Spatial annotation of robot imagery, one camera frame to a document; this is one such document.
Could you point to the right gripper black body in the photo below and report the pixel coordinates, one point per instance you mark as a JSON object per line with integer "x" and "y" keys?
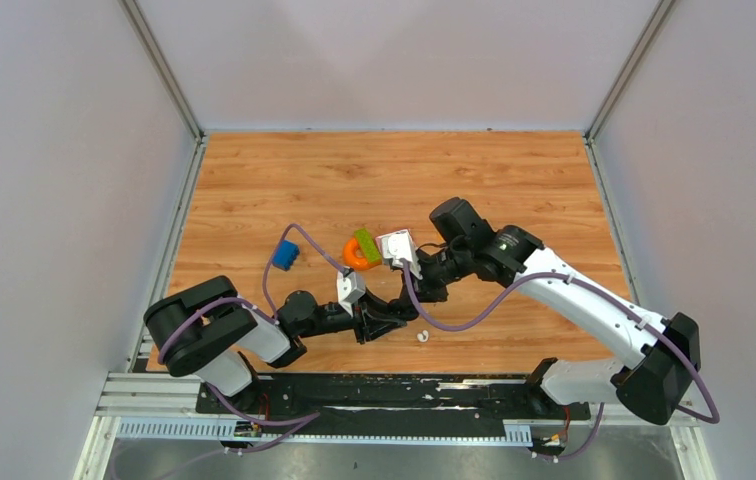
{"x": 444, "y": 266}

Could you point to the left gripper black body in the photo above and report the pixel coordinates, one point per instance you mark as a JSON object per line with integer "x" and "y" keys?
{"x": 361, "y": 315}

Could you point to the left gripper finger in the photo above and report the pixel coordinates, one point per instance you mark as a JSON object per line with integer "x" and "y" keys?
{"x": 379, "y": 308}
{"x": 373, "y": 330}

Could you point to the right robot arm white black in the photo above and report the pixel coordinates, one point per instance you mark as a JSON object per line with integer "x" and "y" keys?
{"x": 655, "y": 358}

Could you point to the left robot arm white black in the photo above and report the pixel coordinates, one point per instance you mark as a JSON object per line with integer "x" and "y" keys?
{"x": 206, "y": 329}

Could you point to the green toy block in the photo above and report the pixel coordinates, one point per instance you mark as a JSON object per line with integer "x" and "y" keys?
{"x": 366, "y": 253}

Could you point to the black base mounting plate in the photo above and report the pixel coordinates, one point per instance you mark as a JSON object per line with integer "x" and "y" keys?
{"x": 403, "y": 404}

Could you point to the blue toy block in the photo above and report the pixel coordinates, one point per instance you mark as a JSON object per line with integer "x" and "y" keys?
{"x": 285, "y": 255}

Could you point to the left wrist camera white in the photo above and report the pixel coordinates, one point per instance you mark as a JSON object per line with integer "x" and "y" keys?
{"x": 350, "y": 287}

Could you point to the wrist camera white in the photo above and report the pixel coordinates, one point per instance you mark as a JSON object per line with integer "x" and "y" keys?
{"x": 350, "y": 287}
{"x": 398, "y": 249}

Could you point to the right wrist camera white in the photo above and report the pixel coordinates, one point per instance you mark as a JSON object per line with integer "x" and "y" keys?
{"x": 398, "y": 249}

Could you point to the orange ring toy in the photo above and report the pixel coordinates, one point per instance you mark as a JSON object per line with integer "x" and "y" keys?
{"x": 348, "y": 257}

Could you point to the white slotted cable duct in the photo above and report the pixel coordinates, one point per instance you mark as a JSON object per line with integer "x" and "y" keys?
{"x": 229, "y": 430}

